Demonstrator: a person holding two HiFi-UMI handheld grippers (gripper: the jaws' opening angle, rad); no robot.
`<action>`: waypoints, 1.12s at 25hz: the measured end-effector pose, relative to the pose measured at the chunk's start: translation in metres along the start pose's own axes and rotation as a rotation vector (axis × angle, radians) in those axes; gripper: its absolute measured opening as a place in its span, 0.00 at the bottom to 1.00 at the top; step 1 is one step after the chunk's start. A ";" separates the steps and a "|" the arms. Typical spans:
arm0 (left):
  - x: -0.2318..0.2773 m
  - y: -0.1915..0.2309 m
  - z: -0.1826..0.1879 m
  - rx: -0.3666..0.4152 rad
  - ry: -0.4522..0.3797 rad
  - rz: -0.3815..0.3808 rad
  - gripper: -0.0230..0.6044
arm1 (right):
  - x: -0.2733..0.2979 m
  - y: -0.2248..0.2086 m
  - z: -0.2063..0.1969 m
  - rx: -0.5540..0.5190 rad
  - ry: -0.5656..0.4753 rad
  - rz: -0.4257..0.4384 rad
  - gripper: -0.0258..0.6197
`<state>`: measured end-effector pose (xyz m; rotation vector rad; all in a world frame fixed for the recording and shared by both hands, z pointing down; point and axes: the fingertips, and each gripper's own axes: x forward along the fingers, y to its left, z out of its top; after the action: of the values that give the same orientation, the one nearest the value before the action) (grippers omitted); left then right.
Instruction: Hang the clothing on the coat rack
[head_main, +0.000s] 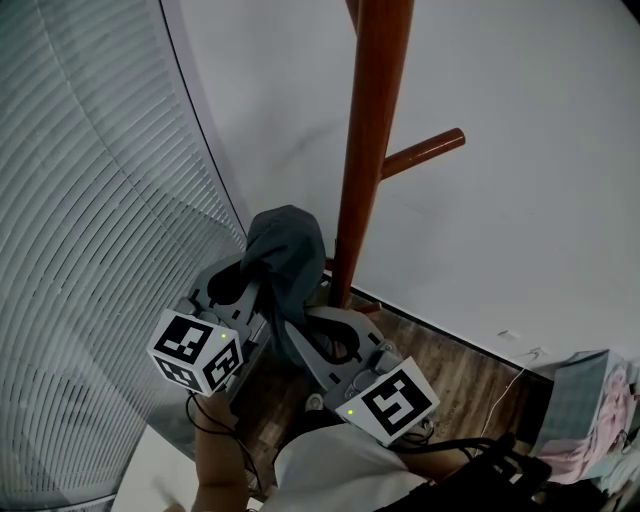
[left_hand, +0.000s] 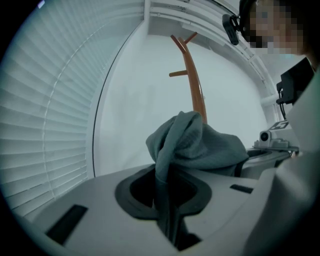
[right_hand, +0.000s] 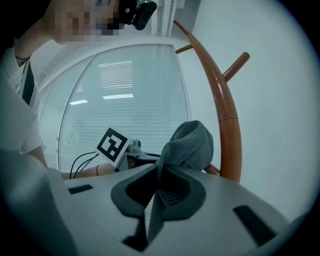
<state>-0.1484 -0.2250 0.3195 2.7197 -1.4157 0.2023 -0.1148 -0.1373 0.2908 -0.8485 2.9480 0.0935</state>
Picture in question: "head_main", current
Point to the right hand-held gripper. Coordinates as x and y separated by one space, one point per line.
395 400

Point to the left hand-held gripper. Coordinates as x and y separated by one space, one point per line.
182 342

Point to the grey-blue garment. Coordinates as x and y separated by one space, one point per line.
290 240

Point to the brown wooden coat rack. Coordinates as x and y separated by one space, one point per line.
375 125

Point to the person's left forearm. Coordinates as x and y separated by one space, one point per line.
217 460

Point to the person's right forearm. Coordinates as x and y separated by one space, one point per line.
435 465

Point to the person's white shoe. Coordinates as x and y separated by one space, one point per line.
315 402

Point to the person's white shirt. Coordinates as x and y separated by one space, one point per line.
340 475

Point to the grey window blinds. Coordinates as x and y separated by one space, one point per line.
90 225

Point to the black bag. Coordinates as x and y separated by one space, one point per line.
515 475

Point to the pink fabric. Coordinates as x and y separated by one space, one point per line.
607 415

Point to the white wall socket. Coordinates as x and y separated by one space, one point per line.
508 335
537 352

